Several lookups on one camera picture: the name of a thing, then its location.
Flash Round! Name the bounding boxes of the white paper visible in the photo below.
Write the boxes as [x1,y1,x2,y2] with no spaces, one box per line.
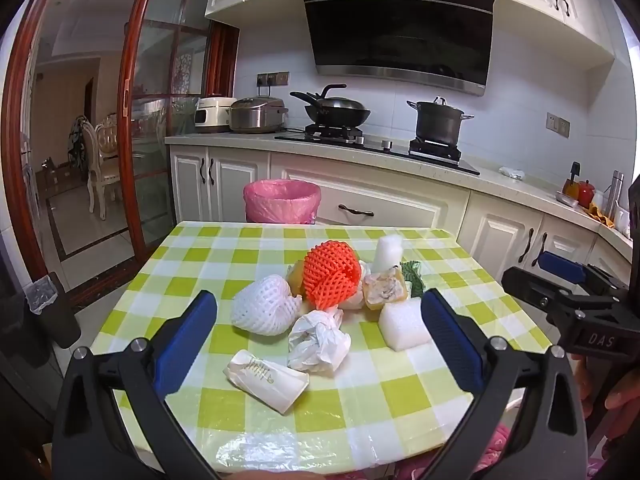
[287,308,352,374]

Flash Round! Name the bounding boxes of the red wooden sliding door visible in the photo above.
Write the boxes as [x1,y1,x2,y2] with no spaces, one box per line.
[120,0,241,248]

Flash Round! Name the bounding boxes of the black gas stove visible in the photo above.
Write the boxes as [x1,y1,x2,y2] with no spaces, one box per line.
[274,124,481,176]

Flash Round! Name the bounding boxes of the steel bottle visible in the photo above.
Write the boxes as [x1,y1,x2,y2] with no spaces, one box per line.
[607,170,625,216]

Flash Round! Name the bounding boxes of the red wooden door frame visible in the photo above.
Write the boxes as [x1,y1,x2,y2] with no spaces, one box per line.
[5,0,66,281]

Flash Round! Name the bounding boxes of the pink patterned clothing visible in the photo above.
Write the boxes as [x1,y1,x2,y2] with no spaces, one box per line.
[395,422,508,480]

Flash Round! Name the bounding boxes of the cardboard boxes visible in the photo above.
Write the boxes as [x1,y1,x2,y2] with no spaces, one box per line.
[37,157,83,196]

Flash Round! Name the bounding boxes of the silver pressure cooker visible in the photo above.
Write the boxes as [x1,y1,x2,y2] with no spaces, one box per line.
[229,96,290,134]

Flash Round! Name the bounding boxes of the white dining chair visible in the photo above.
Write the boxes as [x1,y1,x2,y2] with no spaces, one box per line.
[80,112,123,221]

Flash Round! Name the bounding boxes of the orange foam fruit net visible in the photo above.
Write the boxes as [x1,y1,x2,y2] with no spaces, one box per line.
[301,240,362,311]

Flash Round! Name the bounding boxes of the black floor bin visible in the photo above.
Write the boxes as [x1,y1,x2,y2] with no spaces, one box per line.
[22,272,82,351]

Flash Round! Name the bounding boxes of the green wrapper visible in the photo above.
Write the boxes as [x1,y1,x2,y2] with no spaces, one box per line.
[401,259,426,297]

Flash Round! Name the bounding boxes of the white rice cooker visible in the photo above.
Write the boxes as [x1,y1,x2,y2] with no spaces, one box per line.
[194,95,237,134]

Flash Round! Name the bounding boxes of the black range hood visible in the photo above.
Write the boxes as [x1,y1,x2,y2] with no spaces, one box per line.
[298,0,497,97]

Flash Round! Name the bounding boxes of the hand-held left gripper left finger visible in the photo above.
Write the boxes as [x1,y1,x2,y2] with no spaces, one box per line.
[52,289,221,480]

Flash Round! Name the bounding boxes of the black wok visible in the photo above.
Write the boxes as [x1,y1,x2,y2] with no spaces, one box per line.
[290,84,372,127]

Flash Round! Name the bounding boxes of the tall white foam block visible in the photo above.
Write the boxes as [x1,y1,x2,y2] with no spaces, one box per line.
[374,236,405,275]

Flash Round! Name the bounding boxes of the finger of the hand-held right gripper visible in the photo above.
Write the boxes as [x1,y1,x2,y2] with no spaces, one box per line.
[536,251,592,282]
[501,266,578,314]

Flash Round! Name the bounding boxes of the person's right hand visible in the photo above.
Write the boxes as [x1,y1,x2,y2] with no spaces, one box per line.
[604,372,640,411]

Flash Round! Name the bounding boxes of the wall switch plate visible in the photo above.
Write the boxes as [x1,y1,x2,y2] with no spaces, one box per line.
[546,112,571,138]

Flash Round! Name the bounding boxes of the dark cloth on chair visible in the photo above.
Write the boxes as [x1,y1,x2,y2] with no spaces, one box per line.
[68,116,88,171]

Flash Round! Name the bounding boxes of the white printed paper wrapper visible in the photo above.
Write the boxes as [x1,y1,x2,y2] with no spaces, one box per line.
[223,349,311,415]

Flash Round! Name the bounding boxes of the black-capped sauce bottle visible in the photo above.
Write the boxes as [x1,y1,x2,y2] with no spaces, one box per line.
[562,161,582,201]

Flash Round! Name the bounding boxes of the white lower kitchen cabinet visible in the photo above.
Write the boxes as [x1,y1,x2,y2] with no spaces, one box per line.
[167,135,636,281]

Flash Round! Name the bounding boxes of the green checked tablecloth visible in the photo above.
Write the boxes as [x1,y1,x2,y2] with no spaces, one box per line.
[92,221,556,480]

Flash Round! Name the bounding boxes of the wide white foam block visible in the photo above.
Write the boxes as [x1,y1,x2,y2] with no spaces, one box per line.
[378,299,435,351]

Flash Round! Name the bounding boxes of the dark stockpot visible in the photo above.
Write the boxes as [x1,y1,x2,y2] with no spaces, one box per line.
[406,96,475,145]

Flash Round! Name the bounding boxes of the white foam fruit net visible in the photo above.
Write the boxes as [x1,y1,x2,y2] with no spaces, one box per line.
[230,274,302,337]

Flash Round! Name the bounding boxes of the bin with pink bag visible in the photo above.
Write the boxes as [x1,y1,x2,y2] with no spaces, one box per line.
[243,179,322,226]

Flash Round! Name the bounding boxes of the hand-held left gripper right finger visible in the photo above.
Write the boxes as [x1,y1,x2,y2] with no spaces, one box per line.
[420,287,588,480]

